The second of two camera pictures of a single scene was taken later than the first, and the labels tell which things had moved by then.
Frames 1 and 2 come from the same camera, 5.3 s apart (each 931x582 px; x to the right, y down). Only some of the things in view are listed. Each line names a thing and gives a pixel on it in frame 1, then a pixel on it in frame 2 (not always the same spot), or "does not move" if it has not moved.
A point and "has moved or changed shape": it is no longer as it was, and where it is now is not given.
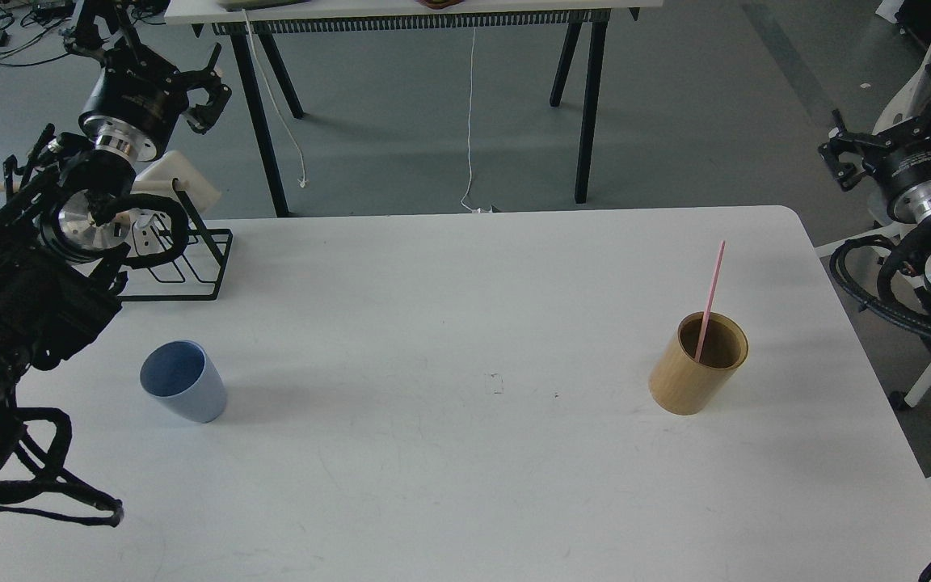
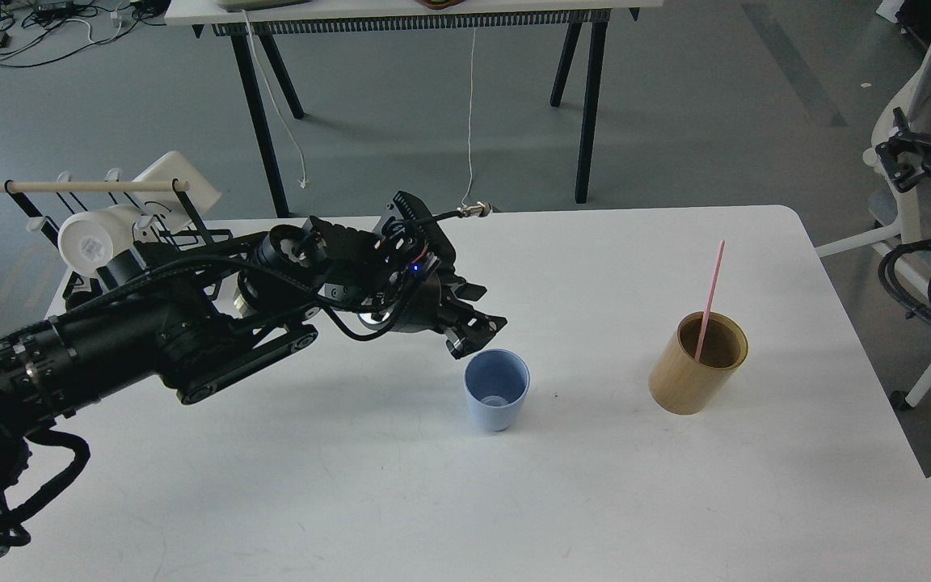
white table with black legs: [239, 19] does not move
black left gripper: [138, 99] to [397, 277]
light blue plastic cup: [180, 375] has moved or changed shape
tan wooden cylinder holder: [683, 386] does not move
